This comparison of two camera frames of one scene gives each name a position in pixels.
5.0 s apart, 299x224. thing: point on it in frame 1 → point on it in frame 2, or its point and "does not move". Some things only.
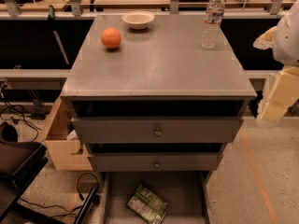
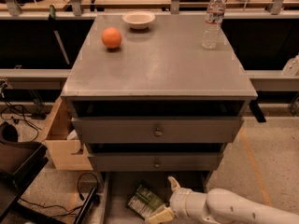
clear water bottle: (211, 32) does not move
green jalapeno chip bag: (148, 204) does not move
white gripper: (287, 42) → (178, 202)
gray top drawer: (156, 130) does not move
